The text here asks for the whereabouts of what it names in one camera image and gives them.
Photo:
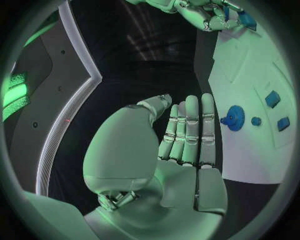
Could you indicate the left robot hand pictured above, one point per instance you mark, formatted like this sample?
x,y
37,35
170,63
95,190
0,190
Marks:
x,y
131,150

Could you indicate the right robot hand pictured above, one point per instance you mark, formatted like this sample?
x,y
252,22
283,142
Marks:
x,y
196,16

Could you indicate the blue block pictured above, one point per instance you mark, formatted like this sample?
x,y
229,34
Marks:
x,y
248,19
272,99
283,124

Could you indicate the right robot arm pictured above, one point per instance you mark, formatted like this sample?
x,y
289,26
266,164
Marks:
x,y
154,4

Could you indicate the white task board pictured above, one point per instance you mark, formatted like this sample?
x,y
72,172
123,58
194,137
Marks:
x,y
246,75

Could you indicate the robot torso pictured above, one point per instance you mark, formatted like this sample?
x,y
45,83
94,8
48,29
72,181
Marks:
x,y
46,93

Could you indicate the blue gear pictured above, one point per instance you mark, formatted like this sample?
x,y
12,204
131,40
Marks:
x,y
235,118

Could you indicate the blue round peg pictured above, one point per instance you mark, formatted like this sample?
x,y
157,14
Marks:
x,y
256,121

